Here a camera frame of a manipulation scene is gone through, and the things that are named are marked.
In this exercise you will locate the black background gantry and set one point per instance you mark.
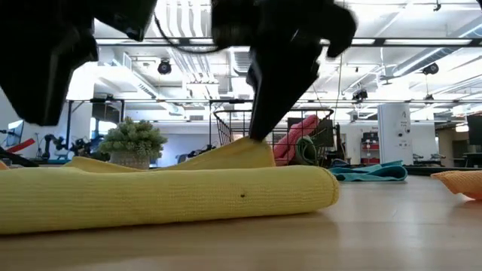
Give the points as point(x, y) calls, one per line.
point(229, 101)
point(107, 113)

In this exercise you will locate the shelf with red bins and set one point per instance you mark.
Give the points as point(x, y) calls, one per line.
point(370, 137)

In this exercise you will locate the yellow microfiber towel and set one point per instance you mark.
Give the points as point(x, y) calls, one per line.
point(150, 195)

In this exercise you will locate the black background robot arm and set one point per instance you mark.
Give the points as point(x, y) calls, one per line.
point(50, 141)

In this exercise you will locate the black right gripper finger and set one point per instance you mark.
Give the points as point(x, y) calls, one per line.
point(282, 75)

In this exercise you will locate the pink microfiber towel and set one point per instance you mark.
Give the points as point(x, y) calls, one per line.
point(297, 135)

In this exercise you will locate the artificial green potted plant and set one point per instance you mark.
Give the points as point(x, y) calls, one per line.
point(132, 139)

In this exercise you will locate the red padded bar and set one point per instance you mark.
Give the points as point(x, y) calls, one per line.
point(22, 145)

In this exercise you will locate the teal microfiber towel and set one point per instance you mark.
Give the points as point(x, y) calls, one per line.
point(376, 173)

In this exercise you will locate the tilted bright monitor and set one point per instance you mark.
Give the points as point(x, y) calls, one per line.
point(16, 130)

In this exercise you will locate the white column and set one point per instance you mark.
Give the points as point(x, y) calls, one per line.
point(395, 128)

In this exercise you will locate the black overhead frame beam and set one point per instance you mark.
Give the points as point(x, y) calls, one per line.
point(380, 41)

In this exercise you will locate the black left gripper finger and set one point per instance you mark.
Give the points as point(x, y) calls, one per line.
point(41, 83)

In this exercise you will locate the black tripod stand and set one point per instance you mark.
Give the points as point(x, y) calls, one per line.
point(68, 128)

